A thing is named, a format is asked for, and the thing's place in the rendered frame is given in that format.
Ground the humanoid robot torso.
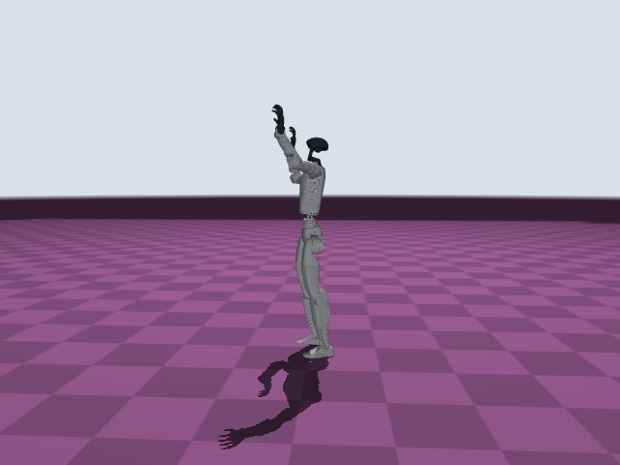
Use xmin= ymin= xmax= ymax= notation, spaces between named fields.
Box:
xmin=299 ymin=162 xmax=326 ymax=242

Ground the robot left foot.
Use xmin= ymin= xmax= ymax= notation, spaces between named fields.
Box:
xmin=303 ymin=345 xmax=334 ymax=358

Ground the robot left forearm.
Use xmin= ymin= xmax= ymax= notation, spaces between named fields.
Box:
xmin=274 ymin=128 xmax=302 ymax=164

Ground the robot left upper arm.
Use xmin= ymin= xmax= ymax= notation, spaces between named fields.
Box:
xmin=288 ymin=156 xmax=322 ymax=178

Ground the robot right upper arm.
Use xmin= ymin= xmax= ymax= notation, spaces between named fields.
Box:
xmin=290 ymin=171 xmax=302 ymax=184

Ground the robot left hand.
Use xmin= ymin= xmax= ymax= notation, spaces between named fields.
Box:
xmin=272 ymin=105 xmax=285 ymax=135

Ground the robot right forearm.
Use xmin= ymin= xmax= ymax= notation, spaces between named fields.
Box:
xmin=287 ymin=157 xmax=301 ymax=173

